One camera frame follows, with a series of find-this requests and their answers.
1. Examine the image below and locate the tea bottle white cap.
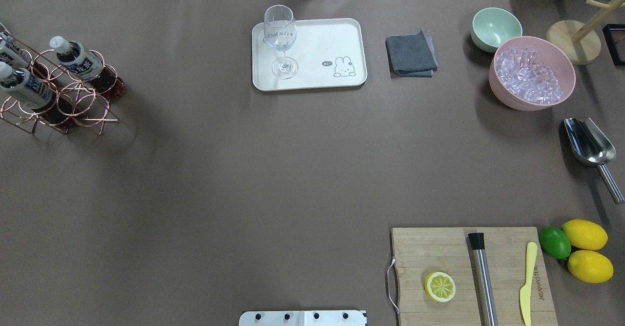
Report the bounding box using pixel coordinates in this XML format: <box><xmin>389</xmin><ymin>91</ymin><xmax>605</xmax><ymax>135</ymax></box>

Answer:
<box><xmin>49</xmin><ymin>36</ymin><xmax>126</xmax><ymax>101</ymax></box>

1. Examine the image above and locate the wooden mug tree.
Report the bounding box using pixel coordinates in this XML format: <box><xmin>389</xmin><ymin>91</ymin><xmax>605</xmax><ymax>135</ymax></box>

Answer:
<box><xmin>545</xmin><ymin>0</ymin><xmax>625</xmax><ymax>65</ymax></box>

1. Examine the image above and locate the yellow plastic knife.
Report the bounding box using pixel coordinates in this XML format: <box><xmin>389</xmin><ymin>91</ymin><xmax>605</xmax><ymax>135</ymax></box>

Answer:
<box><xmin>519</xmin><ymin>242</ymin><xmax>538</xmax><ymax>326</ymax></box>

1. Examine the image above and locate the wooden cutting board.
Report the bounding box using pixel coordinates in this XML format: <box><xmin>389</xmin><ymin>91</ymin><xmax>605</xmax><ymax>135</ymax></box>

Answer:
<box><xmin>391</xmin><ymin>227</ymin><xmax>539</xmax><ymax>326</ymax></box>

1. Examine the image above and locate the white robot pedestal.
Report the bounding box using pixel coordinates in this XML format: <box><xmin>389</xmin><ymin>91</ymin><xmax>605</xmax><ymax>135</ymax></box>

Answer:
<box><xmin>238</xmin><ymin>310</ymin><xmax>368</xmax><ymax>326</ymax></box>

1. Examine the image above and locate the green bowl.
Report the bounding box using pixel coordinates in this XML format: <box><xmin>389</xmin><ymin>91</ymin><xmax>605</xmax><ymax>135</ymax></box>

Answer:
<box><xmin>471</xmin><ymin>7</ymin><xmax>523</xmax><ymax>53</ymax></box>

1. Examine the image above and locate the yellow lemon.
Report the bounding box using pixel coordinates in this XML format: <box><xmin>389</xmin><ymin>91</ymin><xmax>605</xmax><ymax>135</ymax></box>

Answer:
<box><xmin>567</xmin><ymin>250</ymin><xmax>614</xmax><ymax>284</ymax></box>
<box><xmin>561</xmin><ymin>219</ymin><xmax>608</xmax><ymax>251</ymax></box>

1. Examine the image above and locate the green lime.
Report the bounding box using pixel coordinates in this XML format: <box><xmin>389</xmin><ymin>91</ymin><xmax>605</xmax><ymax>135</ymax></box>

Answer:
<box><xmin>539</xmin><ymin>226</ymin><xmax>572</xmax><ymax>260</ymax></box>

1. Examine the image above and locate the pink bowl with ice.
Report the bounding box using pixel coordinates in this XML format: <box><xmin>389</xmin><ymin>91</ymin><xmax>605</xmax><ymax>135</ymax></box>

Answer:
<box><xmin>489</xmin><ymin>36</ymin><xmax>576</xmax><ymax>111</ymax></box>

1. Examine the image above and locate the clear wine glass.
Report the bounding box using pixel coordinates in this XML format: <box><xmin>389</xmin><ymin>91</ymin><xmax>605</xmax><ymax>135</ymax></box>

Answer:
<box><xmin>263</xmin><ymin>4</ymin><xmax>298</xmax><ymax>80</ymax></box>

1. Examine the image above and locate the cream rectangular tray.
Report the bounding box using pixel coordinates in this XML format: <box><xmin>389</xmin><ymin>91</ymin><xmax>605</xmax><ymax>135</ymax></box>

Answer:
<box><xmin>251</xmin><ymin>18</ymin><xmax>368</xmax><ymax>92</ymax></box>

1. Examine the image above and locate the half lemon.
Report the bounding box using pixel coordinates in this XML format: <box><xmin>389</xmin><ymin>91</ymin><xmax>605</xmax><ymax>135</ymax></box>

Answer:
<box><xmin>424</xmin><ymin>272</ymin><xmax>456</xmax><ymax>303</ymax></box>

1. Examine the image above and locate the metal ice scoop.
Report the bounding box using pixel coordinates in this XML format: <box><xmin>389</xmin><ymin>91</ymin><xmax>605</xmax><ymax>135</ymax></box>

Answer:
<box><xmin>564</xmin><ymin>118</ymin><xmax>624</xmax><ymax>204</ymax></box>

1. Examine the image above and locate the copper wire bottle basket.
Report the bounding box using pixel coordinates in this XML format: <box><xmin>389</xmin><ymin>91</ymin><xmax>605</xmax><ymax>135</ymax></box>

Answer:
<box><xmin>1</xmin><ymin>26</ymin><xmax>126</xmax><ymax>135</ymax></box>

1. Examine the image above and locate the grey folded cloth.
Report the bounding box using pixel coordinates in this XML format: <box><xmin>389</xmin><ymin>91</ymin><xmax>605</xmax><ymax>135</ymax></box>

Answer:
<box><xmin>385</xmin><ymin>30</ymin><xmax>439</xmax><ymax>78</ymax></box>

